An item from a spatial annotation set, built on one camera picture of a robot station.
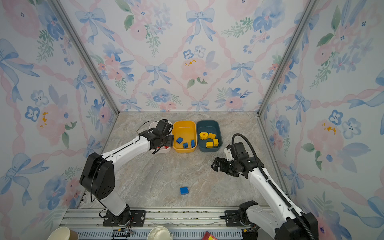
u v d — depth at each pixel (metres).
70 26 0.75
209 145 1.00
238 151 0.62
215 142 1.00
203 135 1.03
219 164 0.72
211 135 1.04
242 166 0.56
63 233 0.65
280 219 0.41
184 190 0.83
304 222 0.38
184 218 0.75
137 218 0.74
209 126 1.13
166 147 0.96
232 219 0.73
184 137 1.06
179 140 1.02
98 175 0.49
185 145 1.00
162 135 0.69
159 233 0.71
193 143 1.00
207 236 0.66
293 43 0.80
